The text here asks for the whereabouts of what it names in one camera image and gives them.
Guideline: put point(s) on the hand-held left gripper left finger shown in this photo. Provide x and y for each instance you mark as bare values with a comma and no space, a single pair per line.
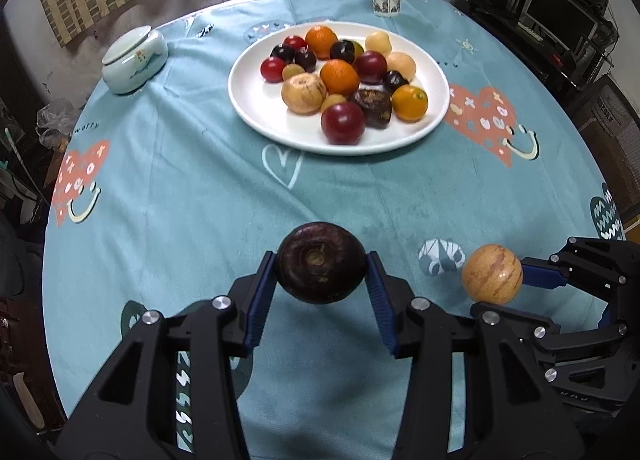
260,302

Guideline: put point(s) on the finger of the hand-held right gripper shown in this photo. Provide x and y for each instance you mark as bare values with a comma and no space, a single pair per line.
530,325
542,274

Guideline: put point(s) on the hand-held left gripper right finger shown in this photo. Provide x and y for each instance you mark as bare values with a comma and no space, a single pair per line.
381,302

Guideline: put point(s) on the dark purple mangosteen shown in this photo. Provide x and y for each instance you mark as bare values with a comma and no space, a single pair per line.
322,265

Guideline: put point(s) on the white round plate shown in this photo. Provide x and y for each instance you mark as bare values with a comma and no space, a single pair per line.
290,133

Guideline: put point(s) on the bright red plum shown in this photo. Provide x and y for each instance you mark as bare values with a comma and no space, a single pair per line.
343,123

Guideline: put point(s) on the brown wrinkled passion fruit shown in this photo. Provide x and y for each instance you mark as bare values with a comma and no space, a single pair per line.
373,107

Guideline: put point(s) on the small orange tangerine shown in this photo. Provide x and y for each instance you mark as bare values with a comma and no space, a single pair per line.
409,103
339,77

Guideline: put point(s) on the small yellow longan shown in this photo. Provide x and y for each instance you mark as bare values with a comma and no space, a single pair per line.
332,101
294,72

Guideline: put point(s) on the dark purple plum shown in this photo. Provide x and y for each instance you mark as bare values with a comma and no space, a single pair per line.
395,81
305,60
342,51
282,53

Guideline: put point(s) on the red cherry tomato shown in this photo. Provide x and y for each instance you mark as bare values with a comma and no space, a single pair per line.
273,70
295,42

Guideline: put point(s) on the dark red plum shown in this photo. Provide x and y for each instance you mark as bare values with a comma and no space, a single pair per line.
370,67

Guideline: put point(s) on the tan apricot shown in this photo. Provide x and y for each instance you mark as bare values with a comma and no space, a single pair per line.
401,65

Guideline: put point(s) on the yellow green tangerine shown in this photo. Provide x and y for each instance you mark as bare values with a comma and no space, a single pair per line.
358,47

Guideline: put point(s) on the pale yellow plum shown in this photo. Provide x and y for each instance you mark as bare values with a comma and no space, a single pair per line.
377,42

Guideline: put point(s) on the large orange mandarin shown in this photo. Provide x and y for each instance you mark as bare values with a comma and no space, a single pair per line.
321,40

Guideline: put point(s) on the brown cardboard box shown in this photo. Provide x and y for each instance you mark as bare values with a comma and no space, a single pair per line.
607,115

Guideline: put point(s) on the dark wooden desk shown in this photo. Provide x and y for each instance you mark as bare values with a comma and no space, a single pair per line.
555,65

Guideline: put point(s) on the computer monitor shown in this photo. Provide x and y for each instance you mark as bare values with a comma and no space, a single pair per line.
560,15

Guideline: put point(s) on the clear plastic bag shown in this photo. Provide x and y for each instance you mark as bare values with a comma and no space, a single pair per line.
57,123

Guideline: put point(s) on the pale green lidded ceramic jar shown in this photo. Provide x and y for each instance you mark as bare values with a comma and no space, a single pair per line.
132,63

